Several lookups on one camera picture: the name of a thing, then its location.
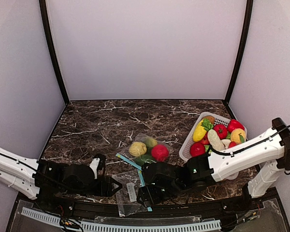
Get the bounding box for small clear zip bag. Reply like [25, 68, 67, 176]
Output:
[112, 170, 152, 217]

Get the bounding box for dark green toy pepper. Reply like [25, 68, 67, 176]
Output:
[138, 155, 156, 163]

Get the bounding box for large clear zip bag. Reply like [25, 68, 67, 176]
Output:
[118, 133, 174, 166]

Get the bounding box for white toy radish green leaves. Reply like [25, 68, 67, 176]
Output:
[201, 118, 225, 151]

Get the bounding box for red toy apple large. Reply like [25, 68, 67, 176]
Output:
[151, 144, 169, 162]

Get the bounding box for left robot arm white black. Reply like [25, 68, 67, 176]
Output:
[0, 147, 122, 200]

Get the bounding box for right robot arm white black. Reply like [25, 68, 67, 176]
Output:
[137, 117, 290, 210]

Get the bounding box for white plastic basket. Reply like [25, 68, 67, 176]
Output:
[178, 111, 247, 181]

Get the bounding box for red toy fruit left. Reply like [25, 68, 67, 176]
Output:
[189, 142, 206, 157]

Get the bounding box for brown toy potato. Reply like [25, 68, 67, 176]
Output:
[204, 116, 215, 125]

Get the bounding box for yellow toy pear with leaf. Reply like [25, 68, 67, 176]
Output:
[230, 129, 247, 144]

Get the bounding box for red toy bell pepper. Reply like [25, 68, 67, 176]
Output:
[227, 119, 245, 133]

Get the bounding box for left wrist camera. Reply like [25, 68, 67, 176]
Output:
[89, 154, 106, 179]

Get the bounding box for black front rail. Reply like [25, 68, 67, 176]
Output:
[34, 188, 277, 219]

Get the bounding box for white slotted cable duct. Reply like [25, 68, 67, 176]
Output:
[21, 207, 221, 232]

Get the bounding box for black corner frame post left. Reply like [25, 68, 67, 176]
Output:
[39, 0, 70, 105]

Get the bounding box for black corner frame post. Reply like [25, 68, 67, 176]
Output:
[224, 0, 254, 105]
[39, 0, 70, 105]

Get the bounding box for black corner frame post right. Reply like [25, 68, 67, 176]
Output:
[224, 0, 254, 105]

